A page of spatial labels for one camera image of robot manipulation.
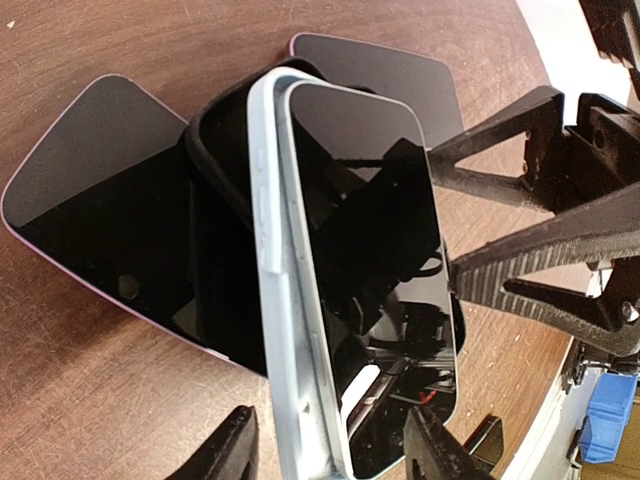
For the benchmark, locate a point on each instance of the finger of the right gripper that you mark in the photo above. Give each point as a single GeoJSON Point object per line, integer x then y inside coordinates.
{"type": "Point", "coordinates": [606, 229]}

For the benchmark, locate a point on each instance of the front aluminium rail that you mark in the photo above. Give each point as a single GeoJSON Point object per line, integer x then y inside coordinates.
{"type": "Point", "coordinates": [554, 451]}

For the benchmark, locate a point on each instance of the purple-edged phone right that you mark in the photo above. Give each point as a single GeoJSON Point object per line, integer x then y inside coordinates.
{"type": "Point", "coordinates": [424, 84]}

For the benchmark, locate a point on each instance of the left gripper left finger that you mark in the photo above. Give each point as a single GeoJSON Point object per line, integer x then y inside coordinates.
{"type": "Point", "coordinates": [230, 452]}

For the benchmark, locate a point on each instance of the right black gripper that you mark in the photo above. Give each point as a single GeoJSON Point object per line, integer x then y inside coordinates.
{"type": "Point", "coordinates": [511, 157]}

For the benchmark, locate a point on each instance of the purple-edged phone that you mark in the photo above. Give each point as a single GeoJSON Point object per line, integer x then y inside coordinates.
{"type": "Point", "coordinates": [109, 196]}
{"type": "Point", "coordinates": [424, 84]}

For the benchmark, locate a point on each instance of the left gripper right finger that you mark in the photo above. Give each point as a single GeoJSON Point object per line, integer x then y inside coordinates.
{"type": "Point", "coordinates": [432, 452]}

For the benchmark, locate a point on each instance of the black phone case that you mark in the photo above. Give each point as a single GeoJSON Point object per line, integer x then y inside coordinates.
{"type": "Point", "coordinates": [220, 160]}

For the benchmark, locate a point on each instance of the purple-edged phone left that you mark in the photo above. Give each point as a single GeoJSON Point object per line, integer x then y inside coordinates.
{"type": "Point", "coordinates": [109, 196]}

